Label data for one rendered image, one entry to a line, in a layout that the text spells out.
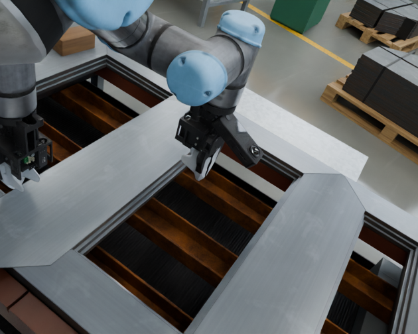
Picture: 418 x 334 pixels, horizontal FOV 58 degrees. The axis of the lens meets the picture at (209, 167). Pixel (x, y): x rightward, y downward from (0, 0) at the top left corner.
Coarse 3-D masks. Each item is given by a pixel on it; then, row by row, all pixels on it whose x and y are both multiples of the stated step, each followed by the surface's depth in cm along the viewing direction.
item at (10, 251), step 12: (0, 228) 69; (0, 240) 67; (12, 240) 68; (0, 252) 66; (12, 252) 66; (24, 252) 67; (36, 252) 67; (0, 264) 64; (12, 264) 65; (24, 264) 65; (36, 264) 66; (48, 264) 66
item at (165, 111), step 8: (160, 104) 108; (168, 104) 109; (152, 112) 105; (160, 112) 106; (168, 112) 107; (176, 112) 108; (184, 112) 109; (168, 120) 104; (176, 120) 105; (176, 128) 103
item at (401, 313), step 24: (72, 72) 110; (120, 72) 119; (168, 96) 114; (288, 168) 104; (144, 192) 85; (288, 192) 97; (120, 216) 79; (96, 240) 75; (408, 240) 96; (240, 264) 78; (408, 264) 92; (216, 288) 74; (336, 288) 81; (408, 288) 85; (408, 312) 79
